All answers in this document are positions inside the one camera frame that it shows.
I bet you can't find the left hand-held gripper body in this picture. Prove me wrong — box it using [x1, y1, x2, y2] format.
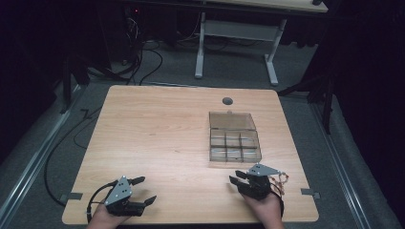
[104, 175, 146, 218]

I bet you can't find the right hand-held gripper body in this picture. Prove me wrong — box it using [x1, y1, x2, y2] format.
[245, 162, 282, 201]

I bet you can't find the brown beaded bracelet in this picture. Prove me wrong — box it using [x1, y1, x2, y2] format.
[268, 171, 289, 196]

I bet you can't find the person's right hand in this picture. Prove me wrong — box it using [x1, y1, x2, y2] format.
[243, 192, 286, 229]

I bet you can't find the person's left hand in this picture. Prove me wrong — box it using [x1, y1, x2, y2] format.
[86, 202, 131, 229]

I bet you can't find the clear plastic compartment box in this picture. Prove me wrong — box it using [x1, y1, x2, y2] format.
[208, 110, 263, 164]

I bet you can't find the grey tape strip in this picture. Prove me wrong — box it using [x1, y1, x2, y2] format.
[59, 192, 84, 203]
[300, 187, 321, 200]

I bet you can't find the black tripod stand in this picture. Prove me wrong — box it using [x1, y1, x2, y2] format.
[276, 71, 336, 135]

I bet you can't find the dark computer tower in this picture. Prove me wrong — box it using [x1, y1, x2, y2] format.
[122, 4, 146, 66]

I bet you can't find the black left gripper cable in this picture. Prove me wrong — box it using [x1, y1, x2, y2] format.
[86, 179, 119, 223]

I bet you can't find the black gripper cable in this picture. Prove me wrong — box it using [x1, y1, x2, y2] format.
[270, 190, 286, 219]
[86, 179, 119, 223]

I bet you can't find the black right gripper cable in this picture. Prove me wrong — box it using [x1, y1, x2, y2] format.
[270, 190, 286, 219]

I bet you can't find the long black floor cable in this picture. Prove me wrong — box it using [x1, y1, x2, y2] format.
[43, 106, 103, 208]

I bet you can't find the metal floor rail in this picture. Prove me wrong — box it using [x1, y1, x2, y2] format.
[309, 101, 374, 229]
[0, 84, 88, 225]

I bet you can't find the bundle of black cables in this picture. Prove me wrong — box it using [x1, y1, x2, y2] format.
[122, 15, 164, 86]

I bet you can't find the white metal frame desk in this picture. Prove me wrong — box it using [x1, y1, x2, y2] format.
[194, 0, 330, 87]

